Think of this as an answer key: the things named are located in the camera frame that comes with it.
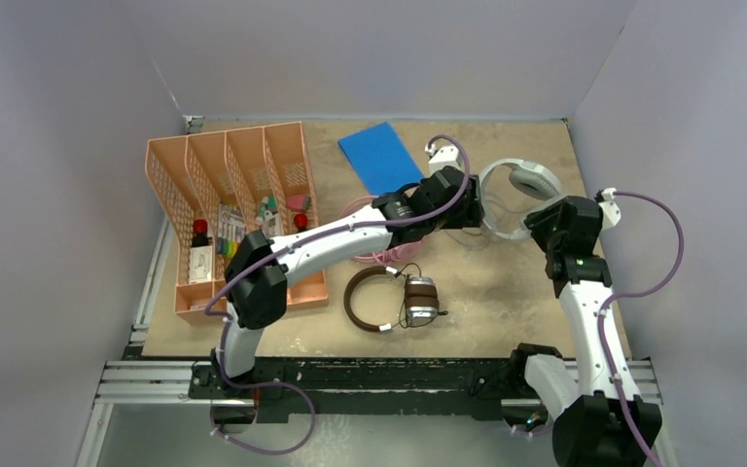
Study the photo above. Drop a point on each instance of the brown on-ear headphones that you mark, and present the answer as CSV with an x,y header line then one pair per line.
x,y
420,305

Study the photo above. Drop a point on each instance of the grey over-ear headphones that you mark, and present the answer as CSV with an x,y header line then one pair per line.
x,y
530,178

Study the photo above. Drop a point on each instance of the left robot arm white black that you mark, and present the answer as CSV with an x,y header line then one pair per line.
x,y
262,270

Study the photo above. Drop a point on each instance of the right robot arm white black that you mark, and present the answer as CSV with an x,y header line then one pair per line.
x,y
599,415

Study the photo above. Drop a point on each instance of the blue notebook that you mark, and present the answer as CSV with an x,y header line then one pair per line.
x,y
380,159

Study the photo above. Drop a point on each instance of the red black stamp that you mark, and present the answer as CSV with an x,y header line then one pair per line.
x,y
301,222

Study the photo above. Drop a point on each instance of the pink grey eraser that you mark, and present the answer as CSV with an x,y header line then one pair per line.
x,y
299,203

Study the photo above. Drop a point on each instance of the green white glue stick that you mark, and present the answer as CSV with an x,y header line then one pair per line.
x,y
266,209

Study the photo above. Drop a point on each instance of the clear ruler pack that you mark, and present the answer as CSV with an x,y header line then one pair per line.
x,y
231,223

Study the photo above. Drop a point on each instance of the colourful marker set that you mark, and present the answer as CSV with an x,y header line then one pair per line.
x,y
226,247

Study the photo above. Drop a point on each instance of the peach plastic desk organizer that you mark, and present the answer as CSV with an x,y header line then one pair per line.
x,y
193,174

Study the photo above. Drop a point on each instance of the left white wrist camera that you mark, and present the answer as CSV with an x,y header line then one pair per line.
x,y
443,156

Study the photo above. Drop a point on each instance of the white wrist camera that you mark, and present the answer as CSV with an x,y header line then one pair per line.
x,y
611,212
443,156

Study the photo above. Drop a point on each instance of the black base frame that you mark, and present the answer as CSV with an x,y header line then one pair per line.
x,y
485,389

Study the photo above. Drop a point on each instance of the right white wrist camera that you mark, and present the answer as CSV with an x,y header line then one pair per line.
x,y
611,212

